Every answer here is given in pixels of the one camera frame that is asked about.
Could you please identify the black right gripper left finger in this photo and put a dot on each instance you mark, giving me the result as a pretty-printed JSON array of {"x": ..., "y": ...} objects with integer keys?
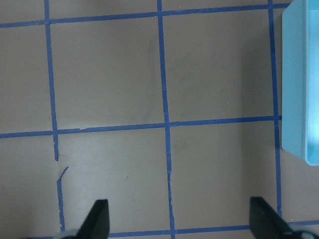
[{"x": 97, "y": 223}]

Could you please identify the teal plastic bin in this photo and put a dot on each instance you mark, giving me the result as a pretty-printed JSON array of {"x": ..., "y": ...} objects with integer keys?
[{"x": 300, "y": 80}]

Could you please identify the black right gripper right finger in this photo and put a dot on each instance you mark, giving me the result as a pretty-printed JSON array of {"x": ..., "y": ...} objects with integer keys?
[{"x": 265, "y": 223}]

